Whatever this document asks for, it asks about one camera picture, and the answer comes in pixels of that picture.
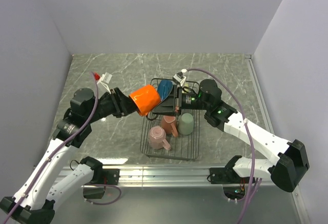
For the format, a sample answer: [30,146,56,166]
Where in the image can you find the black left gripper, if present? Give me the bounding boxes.
[86,87,144,124]

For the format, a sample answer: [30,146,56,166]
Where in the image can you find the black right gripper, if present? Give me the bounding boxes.
[153,85,211,116]

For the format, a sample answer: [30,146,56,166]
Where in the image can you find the pink floral mug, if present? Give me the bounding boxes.
[160,115,178,137]

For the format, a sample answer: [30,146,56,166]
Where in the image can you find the blue mug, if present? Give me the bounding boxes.
[157,79,173,102]

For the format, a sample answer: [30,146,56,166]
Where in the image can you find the orange mug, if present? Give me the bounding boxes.
[129,85,161,116]

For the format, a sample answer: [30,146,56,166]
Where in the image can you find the pale green cup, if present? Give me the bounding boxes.
[178,113,194,135]

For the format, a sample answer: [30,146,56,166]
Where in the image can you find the black wire dish rack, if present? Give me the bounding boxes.
[140,77,201,161]

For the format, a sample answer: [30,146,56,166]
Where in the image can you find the plain pink mug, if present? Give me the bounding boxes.
[148,126,171,151]

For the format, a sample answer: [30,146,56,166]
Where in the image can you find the yellow mug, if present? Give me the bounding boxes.
[182,82,195,93]

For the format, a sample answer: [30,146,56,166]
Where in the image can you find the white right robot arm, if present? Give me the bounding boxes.
[152,79,310,192]

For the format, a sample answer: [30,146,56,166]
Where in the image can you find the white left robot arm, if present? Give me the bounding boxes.
[1,88,138,223]

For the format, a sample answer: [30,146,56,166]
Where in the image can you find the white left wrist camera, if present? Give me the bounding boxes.
[93,72,112,93]

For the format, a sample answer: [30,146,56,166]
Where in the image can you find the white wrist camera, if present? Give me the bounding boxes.
[172,69,187,87]
[93,72,112,93]

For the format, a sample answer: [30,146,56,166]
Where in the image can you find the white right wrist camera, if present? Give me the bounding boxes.
[172,69,187,87]

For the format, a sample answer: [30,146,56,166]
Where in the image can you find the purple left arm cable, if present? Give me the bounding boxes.
[0,71,122,224]

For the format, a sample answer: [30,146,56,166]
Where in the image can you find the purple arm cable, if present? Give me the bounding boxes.
[0,71,122,224]
[187,68,263,223]

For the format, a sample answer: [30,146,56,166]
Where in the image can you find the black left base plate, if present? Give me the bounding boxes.
[102,169,120,185]

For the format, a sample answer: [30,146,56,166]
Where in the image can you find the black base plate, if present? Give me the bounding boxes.
[207,167,250,185]
[102,169,120,185]

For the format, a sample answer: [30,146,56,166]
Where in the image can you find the aluminium mounting rail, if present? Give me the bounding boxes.
[33,164,285,189]

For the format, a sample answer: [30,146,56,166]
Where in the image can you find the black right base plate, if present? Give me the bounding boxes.
[207,167,250,185]

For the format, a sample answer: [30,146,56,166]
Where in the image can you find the aluminium side rail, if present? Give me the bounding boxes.
[245,54,275,134]

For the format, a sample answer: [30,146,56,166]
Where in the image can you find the black box under rail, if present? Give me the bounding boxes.
[83,186,106,199]

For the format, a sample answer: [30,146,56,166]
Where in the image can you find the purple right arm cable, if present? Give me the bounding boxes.
[187,68,263,223]

